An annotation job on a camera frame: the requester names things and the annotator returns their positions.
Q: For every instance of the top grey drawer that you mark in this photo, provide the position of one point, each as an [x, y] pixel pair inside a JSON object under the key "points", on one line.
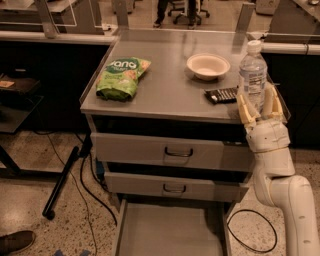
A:
{"points": [[174, 152]]}

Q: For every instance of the white paper bowl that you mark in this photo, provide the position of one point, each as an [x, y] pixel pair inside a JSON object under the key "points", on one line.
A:
{"points": [[207, 66]]}

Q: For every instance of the middle grey drawer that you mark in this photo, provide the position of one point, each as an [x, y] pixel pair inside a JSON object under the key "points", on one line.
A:
{"points": [[197, 188]]}

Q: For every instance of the bottom grey drawer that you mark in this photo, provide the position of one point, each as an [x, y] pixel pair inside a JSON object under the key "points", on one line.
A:
{"points": [[163, 227]]}

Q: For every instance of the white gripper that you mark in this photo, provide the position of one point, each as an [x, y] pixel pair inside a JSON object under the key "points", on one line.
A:
{"points": [[268, 135]]}

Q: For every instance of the clear plastic water bottle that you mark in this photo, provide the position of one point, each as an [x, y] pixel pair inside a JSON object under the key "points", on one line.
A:
{"points": [[253, 74]]}

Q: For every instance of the grey metal cabinet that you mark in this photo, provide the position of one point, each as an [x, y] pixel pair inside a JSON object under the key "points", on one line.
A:
{"points": [[170, 100]]}

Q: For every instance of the green chip bag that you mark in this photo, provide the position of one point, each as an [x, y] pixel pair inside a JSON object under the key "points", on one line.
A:
{"points": [[119, 79]]}

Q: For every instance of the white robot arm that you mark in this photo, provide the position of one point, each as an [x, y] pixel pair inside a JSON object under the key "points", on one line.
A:
{"points": [[275, 182]]}

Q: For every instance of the dark side table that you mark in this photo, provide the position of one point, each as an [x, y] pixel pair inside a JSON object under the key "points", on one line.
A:
{"points": [[18, 99]]}

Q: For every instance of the grey drawer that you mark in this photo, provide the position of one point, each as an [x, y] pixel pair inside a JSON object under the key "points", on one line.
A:
{"points": [[163, 227], [174, 152], [197, 188]]}

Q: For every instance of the black office chair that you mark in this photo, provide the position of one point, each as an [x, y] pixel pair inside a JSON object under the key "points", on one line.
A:
{"points": [[191, 9]]}

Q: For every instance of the black table leg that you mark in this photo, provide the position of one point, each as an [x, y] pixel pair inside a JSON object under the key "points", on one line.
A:
{"points": [[48, 211]]}

